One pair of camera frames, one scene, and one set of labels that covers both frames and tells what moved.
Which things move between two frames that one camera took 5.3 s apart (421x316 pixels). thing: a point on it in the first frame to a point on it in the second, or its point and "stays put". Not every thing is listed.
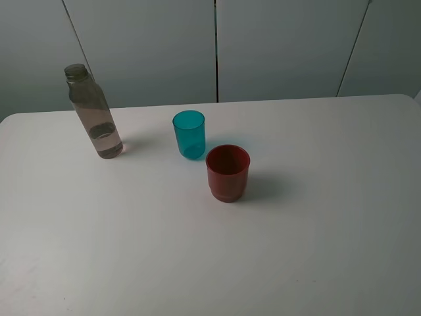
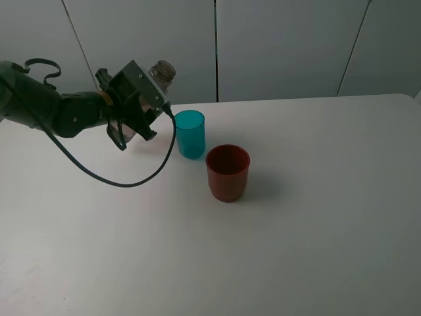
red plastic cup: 227,166 stays put
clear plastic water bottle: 93,111 to 162,72
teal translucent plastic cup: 189,126 stays put
